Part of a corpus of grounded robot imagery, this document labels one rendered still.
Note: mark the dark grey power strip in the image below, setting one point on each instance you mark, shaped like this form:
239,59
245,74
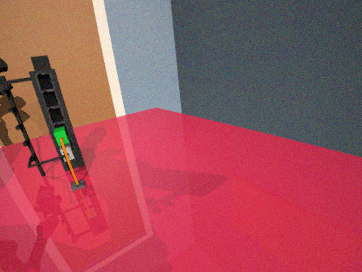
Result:
42,64

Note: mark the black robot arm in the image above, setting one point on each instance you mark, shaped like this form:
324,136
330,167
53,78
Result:
3,66

